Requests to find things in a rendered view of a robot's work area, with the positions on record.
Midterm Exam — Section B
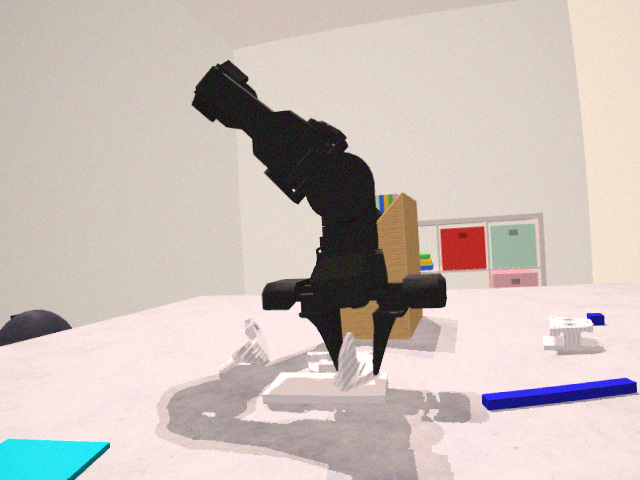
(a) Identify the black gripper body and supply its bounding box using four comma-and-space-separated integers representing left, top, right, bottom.
261, 223, 447, 313

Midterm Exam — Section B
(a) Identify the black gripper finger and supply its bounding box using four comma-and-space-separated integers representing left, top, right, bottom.
372, 305, 409, 376
298, 309, 343, 372

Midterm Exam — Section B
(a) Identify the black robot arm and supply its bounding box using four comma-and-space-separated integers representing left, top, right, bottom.
192, 60, 388, 313

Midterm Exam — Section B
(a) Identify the white housing plate with two holes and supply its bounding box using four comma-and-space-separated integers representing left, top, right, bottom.
549, 316, 593, 337

